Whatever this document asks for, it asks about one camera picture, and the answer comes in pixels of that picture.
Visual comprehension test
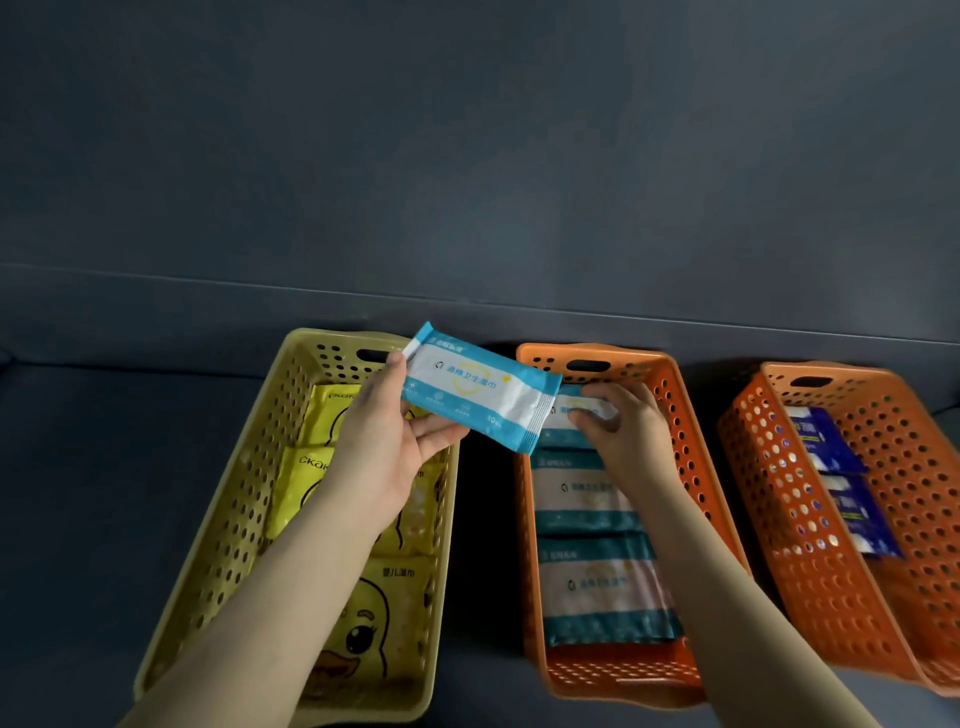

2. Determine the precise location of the person's right hand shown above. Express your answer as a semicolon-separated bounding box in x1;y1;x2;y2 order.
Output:
570;381;678;492

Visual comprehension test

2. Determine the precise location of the person's left hand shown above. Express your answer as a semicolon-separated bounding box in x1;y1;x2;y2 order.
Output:
321;352;471;535

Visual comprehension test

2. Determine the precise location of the blue white wet wipes packet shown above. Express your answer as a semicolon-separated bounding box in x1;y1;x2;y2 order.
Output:
538;385;621;452
401;321;564;456
528;448;648;536
535;531;685;648

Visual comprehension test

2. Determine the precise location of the person's right forearm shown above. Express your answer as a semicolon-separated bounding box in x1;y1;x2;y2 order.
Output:
633;471;882;728

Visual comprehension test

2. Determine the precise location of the person's left forearm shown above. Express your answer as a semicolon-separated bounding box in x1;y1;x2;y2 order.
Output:
116;478;393;728

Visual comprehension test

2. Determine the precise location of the yellow duck wet wipes packet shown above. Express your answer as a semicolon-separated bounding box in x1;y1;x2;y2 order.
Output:
298;383;430;451
298;553;438;703
265;445;448;558

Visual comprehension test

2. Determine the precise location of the dark blue wipes packet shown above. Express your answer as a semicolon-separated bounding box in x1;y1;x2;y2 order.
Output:
783;405;873;476
820;473;906;561

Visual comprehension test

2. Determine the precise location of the orange perforated plastic basket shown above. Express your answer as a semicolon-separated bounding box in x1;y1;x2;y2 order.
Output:
716;360;960;699
513;342;753;711

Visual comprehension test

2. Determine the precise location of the yellow perforated plastic basket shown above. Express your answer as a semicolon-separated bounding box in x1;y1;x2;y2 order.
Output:
132;327;463;728

